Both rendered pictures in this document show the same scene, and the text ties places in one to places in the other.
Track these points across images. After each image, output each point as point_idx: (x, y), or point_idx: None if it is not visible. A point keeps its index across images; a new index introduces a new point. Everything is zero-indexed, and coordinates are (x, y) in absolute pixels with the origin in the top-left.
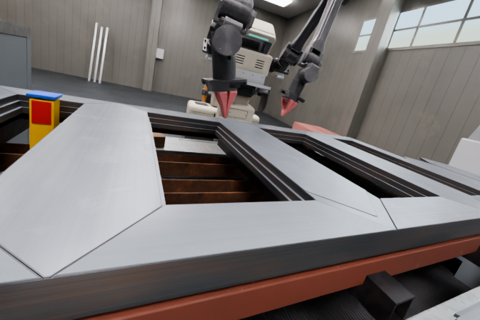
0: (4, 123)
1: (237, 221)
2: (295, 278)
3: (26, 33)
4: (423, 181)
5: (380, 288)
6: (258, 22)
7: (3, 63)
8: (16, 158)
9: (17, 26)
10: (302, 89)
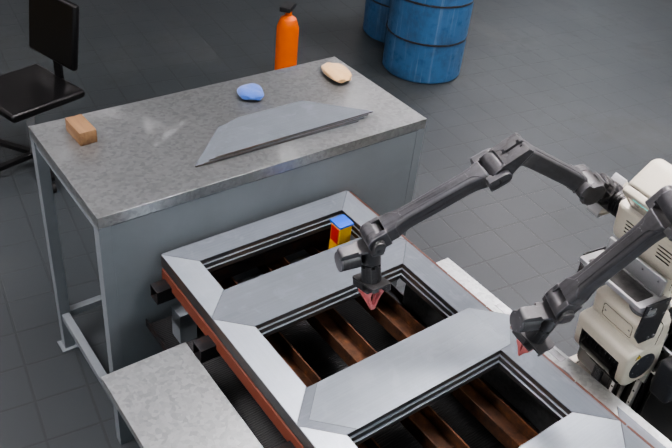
0: None
1: (258, 351)
2: (258, 392)
3: (417, 127)
4: None
5: (282, 444)
6: (670, 182)
7: (376, 164)
8: None
9: (402, 127)
10: (537, 336)
